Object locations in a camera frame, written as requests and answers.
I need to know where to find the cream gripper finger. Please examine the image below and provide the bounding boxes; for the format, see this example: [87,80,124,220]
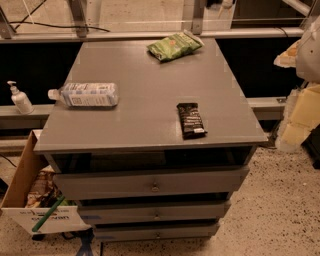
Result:
[273,40,300,68]

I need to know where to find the black rxbar chocolate bar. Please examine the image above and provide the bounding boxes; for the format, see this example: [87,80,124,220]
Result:
[177,103,207,139]

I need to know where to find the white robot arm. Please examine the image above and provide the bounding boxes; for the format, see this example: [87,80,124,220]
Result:
[274,17,320,83]

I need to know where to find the green jalapeno chip bag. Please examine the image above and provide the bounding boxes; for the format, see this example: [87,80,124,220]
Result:
[147,30,204,62]

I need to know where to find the grey drawer cabinet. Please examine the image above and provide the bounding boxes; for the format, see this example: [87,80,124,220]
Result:
[35,39,266,230]

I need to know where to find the clear plastic water bottle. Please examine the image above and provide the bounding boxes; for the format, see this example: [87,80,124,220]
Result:
[48,82,119,107]

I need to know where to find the middle grey drawer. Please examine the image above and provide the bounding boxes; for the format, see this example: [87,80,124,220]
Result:
[78,201,231,224]

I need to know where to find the grey drawer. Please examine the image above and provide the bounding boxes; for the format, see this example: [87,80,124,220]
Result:
[54,166,249,200]
[78,201,231,224]
[94,222,219,242]

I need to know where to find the top grey drawer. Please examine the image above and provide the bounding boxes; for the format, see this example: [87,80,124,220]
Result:
[54,166,249,200]

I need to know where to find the bottom grey drawer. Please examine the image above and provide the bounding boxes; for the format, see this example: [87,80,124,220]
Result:
[94,222,219,242]

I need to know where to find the white pump sanitizer bottle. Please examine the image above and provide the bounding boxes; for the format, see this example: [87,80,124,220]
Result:
[7,81,34,114]

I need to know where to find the white cardboard box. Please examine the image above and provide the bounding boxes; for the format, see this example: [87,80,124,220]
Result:
[1,130,90,235]

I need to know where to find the snack bags in box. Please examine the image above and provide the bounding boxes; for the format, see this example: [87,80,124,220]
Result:
[25,170,62,208]

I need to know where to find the green stick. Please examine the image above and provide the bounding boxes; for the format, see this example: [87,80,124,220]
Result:
[32,195,65,232]

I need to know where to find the metal frame rail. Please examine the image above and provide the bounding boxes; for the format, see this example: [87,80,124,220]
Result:
[0,27,304,44]

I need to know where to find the black cable on floor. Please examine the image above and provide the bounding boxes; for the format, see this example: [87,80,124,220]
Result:
[9,0,111,34]

